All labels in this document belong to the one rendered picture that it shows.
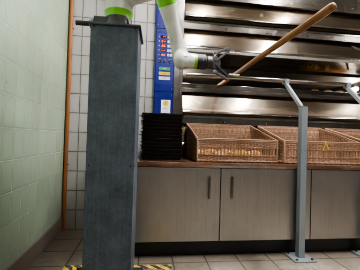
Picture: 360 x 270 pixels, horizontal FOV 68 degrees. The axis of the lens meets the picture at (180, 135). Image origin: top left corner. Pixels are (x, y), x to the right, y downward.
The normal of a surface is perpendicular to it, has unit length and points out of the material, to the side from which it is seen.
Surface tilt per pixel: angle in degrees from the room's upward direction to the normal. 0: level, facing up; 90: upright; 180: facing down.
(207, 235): 90
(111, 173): 90
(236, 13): 70
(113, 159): 90
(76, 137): 90
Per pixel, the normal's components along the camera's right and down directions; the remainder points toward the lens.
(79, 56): 0.13, -0.01
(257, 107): 0.13, -0.35
